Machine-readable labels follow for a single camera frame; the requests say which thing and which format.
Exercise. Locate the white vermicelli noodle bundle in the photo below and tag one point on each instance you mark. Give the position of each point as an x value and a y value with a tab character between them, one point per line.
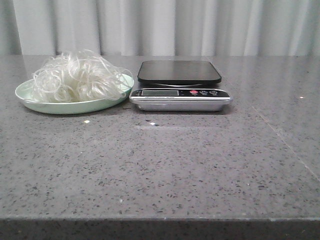
78	76

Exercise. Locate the black silver kitchen scale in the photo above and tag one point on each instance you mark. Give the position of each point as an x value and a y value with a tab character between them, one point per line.
179	86

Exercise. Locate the light green round plate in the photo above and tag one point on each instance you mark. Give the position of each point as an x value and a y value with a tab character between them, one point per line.
24	93

